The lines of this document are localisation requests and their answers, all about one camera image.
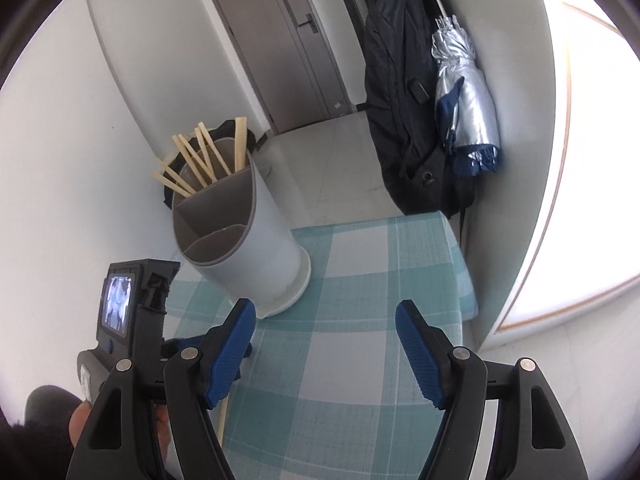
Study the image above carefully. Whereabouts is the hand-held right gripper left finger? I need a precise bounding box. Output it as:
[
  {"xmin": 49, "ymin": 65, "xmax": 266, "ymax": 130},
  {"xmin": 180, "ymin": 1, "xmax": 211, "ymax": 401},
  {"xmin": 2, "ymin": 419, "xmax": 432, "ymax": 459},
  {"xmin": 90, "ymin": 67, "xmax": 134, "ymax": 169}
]
[{"xmin": 65, "ymin": 298, "xmax": 257, "ymax": 480}]

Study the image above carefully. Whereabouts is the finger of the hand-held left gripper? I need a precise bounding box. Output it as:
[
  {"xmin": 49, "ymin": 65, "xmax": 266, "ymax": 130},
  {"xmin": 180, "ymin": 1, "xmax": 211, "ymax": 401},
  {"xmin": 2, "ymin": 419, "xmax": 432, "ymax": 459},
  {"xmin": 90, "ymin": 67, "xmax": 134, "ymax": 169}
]
[{"xmin": 160, "ymin": 334, "xmax": 208, "ymax": 361}]

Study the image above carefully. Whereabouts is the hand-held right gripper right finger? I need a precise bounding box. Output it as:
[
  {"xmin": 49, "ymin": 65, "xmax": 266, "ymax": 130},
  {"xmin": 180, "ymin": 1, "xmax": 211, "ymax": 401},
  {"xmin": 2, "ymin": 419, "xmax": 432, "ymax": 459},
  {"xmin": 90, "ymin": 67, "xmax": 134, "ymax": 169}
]
[{"xmin": 395, "ymin": 299, "xmax": 591, "ymax": 480}]

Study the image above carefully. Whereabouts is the white grey utensil holder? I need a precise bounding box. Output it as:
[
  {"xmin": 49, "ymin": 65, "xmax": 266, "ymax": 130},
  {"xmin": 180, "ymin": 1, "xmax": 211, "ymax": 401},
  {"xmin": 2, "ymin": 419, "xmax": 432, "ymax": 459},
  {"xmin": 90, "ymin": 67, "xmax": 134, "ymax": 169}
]
[{"xmin": 171, "ymin": 136, "xmax": 312, "ymax": 318}]

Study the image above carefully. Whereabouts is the bunch of wooden chopsticks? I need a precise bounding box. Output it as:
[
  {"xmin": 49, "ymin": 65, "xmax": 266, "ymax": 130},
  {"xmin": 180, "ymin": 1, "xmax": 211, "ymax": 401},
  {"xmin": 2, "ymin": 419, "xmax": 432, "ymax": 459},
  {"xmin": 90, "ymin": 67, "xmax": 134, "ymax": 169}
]
[{"xmin": 151, "ymin": 116, "xmax": 248, "ymax": 198}]

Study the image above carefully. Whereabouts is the person's left forearm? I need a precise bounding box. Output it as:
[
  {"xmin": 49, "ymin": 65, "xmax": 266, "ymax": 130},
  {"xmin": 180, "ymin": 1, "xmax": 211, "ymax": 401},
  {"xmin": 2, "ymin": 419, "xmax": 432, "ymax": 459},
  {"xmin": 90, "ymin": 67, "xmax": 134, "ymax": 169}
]
[{"xmin": 0, "ymin": 385, "xmax": 83, "ymax": 480}]

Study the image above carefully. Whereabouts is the person's left hand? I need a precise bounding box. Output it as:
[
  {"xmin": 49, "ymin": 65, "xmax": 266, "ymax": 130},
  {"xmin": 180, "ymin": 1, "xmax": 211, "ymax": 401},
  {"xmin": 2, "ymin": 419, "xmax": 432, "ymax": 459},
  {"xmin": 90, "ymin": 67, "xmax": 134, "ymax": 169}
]
[{"xmin": 69, "ymin": 402, "xmax": 175, "ymax": 480}]

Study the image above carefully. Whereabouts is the teal checked tablecloth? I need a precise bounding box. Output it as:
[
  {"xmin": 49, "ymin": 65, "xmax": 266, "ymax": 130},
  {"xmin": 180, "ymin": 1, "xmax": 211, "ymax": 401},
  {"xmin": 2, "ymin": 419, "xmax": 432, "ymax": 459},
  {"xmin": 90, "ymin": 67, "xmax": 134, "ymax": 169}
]
[{"xmin": 162, "ymin": 212, "xmax": 478, "ymax": 480}]

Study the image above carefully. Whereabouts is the black hanging jacket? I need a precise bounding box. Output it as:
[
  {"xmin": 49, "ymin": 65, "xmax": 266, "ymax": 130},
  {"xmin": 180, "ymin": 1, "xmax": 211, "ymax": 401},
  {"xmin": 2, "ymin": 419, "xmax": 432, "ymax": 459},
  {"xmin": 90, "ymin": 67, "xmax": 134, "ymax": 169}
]
[{"xmin": 362, "ymin": 0, "xmax": 478, "ymax": 218}]

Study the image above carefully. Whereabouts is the bright window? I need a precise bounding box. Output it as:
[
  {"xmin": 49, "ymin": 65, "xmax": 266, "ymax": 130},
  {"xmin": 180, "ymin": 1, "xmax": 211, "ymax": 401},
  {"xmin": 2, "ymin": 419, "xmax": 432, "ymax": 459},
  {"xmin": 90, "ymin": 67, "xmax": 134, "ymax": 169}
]
[{"xmin": 492, "ymin": 0, "xmax": 640, "ymax": 346}]

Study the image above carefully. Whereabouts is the silver folded umbrella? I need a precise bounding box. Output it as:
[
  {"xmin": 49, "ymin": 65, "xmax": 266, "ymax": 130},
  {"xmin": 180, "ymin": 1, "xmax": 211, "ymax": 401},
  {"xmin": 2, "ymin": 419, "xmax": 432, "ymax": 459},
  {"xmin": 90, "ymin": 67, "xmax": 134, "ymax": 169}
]
[{"xmin": 407, "ymin": 0, "xmax": 502, "ymax": 177}]

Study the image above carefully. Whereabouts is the grey entrance door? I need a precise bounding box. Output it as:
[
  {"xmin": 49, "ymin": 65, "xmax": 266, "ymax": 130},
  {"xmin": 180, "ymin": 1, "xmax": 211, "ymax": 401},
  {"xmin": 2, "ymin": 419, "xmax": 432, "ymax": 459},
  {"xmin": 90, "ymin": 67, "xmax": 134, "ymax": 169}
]
[{"xmin": 205, "ymin": 0, "xmax": 353, "ymax": 136}]

